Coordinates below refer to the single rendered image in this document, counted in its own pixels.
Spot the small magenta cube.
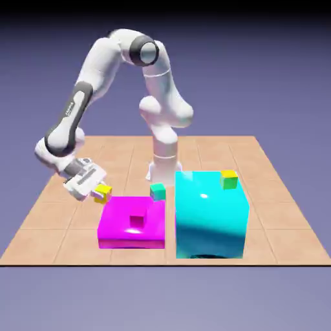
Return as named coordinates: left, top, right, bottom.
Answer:
left=129, top=214, right=145, bottom=229

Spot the small teal cube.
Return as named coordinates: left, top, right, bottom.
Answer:
left=149, top=182, right=167, bottom=202

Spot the small yellow cube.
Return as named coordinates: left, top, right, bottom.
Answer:
left=93, top=184, right=113, bottom=204

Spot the large cyan box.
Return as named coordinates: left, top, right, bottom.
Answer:
left=175, top=170, right=251, bottom=259

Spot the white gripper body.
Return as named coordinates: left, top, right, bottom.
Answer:
left=63, top=166, right=107, bottom=202

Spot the large magenta box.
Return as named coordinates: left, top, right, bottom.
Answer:
left=97, top=196, right=166, bottom=250

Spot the small green cube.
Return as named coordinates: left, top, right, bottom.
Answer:
left=220, top=169, right=239, bottom=190

